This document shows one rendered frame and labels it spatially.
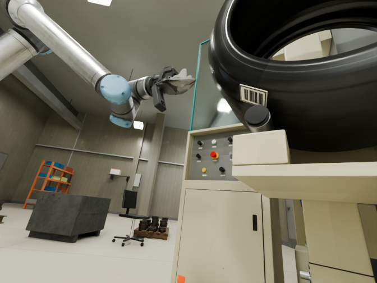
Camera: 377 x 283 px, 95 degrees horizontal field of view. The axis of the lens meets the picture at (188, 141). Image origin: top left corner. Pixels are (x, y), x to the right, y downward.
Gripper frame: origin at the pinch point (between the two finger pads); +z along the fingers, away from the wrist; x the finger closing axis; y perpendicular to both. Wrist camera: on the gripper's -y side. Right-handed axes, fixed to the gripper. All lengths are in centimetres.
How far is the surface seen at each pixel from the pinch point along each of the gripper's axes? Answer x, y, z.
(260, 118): -10.6, -21.4, 26.3
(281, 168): -10.6, -30.1, 30.1
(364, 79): -10.7, -16.0, 40.0
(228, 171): 65, -18, -7
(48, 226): 106, -131, -306
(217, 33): -11.1, 4.2, 13.8
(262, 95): -10.5, -16.4, 26.3
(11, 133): 145, 58, -1119
